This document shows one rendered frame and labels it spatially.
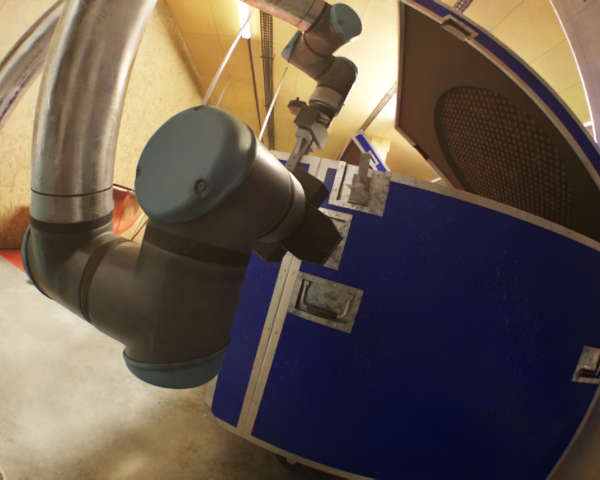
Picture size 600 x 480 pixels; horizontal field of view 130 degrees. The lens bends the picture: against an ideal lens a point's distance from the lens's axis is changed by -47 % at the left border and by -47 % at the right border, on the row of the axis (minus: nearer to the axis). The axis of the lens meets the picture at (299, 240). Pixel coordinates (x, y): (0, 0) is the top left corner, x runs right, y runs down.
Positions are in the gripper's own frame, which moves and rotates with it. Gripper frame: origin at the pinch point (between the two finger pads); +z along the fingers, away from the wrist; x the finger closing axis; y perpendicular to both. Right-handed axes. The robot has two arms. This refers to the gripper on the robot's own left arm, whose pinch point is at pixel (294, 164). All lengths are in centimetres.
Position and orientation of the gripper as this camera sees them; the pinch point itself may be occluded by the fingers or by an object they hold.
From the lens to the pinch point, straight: 66.9
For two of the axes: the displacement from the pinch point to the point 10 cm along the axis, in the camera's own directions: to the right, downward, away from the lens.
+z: -4.3, 9.0, 0.3
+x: 2.8, 1.1, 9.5
